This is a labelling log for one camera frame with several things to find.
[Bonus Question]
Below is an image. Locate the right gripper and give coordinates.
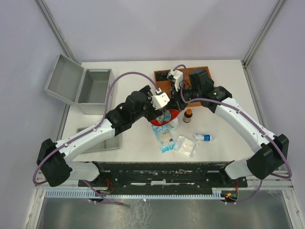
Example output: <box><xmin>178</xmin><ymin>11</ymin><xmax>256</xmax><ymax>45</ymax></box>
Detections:
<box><xmin>166</xmin><ymin>83</ymin><xmax>201</xmax><ymax>112</ymax></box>

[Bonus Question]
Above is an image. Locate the red first aid pouch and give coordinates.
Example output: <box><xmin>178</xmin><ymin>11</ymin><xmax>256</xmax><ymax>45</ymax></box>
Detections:
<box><xmin>150</xmin><ymin>109</ymin><xmax>180</xmax><ymax>126</ymax></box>

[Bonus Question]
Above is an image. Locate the white gauze packet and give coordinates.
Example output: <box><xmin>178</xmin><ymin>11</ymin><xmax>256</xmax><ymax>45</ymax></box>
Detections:
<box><xmin>173</xmin><ymin>136</ymin><xmax>199</xmax><ymax>158</ymax></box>

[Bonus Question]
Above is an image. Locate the colourful bandage packet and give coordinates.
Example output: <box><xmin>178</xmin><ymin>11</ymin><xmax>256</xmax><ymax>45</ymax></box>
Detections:
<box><xmin>156</xmin><ymin>111</ymin><xmax>172</xmax><ymax>124</ymax></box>

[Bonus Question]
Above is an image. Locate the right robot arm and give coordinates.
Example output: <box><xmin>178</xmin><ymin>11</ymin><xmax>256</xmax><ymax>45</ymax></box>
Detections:
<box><xmin>167</xmin><ymin>68</ymin><xmax>292</xmax><ymax>187</ymax></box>

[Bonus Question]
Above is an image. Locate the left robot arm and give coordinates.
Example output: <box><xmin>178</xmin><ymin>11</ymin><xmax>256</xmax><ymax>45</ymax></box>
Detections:
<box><xmin>36</xmin><ymin>86</ymin><xmax>170</xmax><ymax>187</ymax></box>

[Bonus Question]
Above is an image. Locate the brown bottle orange cap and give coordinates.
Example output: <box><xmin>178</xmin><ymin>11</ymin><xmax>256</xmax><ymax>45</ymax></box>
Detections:
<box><xmin>183</xmin><ymin>108</ymin><xmax>193</xmax><ymax>123</ymax></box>

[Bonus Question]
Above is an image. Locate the wooden compartment tray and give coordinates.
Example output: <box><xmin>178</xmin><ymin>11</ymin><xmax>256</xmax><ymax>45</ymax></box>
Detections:
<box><xmin>154</xmin><ymin>67</ymin><xmax>214</xmax><ymax>109</ymax></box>

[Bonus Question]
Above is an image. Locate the small white bottle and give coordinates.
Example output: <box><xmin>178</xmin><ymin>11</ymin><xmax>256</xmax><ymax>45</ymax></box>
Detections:
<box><xmin>168</xmin><ymin>118</ymin><xmax>179</xmax><ymax>131</ymax></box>

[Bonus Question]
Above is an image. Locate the blue cotton swab packet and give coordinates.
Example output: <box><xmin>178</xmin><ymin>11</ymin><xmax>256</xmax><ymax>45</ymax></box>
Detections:
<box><xmin>152</xmin><ymin>125</ymin><xmax>176</xmax><ymax>153</ymax></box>

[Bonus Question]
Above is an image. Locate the rolled tie green pattern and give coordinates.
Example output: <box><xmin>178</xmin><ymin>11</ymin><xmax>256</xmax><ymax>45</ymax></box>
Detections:
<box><xmin>155</xmin><ymin>71</ymin><xmax>169</xmax><ymax>82</ymax></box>

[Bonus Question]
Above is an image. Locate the lying white blue bottle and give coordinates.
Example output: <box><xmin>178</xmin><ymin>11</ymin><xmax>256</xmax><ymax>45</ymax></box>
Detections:
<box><xmin>193</xmin><ymin>134</ymin><xmax>214</xmax><ymax>142</ymax></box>

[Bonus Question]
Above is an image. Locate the grey plastic insert tray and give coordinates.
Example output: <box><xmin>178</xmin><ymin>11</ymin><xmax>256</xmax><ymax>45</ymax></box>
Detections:
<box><xmin>82</xmin><ymin>135</ymin><xmax>122</xmax><ymax>154</ymax></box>

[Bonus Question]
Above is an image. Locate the grey open metal box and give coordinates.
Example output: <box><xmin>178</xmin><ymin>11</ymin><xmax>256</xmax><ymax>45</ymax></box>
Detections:
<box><xmin>44</xmin><ymin>54</ymin><xmax>114</xmax><ymax>115</ymax></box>

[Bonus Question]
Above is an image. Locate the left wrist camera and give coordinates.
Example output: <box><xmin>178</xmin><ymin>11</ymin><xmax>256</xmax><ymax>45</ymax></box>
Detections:
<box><xmin>151</xmin><ymin>93</ymin><xmax>170</xmax><ymax>110</ymax></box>

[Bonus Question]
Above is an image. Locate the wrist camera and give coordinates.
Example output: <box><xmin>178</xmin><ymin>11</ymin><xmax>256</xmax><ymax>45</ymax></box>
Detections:
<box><xmin>151</xmin><ymin>93</ymin><xmax>170</xmax><ymax>110</ymax></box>
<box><xmin>167</xmin><ymin>69</ymin><xmax>183</xmax><ymax>91</ymax></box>

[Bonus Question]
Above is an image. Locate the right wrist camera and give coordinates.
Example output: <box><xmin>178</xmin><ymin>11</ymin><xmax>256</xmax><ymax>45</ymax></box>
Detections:
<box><xmin>167</xmin><ymin>69</ymin><xmax>183</xmax><ymax>91</ymax></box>

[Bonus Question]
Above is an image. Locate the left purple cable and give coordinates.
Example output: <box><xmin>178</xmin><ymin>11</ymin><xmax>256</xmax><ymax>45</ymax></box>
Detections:
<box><xmin>32</xmin><ymin>71</ymin><xmax>163</xmax><ymax>206</ymax></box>

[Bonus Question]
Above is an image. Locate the purple cable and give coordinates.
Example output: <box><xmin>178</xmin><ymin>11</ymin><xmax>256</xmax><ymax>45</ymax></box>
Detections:
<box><xmin>173</xmin><ymin>64</ymin><xmax>293</xmax><ymax>205</ymax></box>
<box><xmin>32</xmin><ymin>71</ymin><xmax>163</xmax><ymax>206</ymax></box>

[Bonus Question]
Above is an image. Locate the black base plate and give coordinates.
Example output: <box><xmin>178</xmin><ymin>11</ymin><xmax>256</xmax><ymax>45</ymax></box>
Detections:
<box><xmin>89</xmin><ymin>162</ymin><xmax>248</xmax><ymax>195</ymax></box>

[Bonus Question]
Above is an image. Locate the white slotted cable duct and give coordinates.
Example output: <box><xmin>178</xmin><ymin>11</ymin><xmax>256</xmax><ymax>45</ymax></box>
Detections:
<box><xmin>45</xmin><ymin>188</ymin><xmax>226</xmax><ymax>199</ymax></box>

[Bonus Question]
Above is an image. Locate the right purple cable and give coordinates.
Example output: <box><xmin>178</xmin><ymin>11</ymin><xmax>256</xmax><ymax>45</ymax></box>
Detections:
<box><xmin>173</xmin><ymin>64</ymin><xmax>293</xmax><ymax>205</ymax></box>

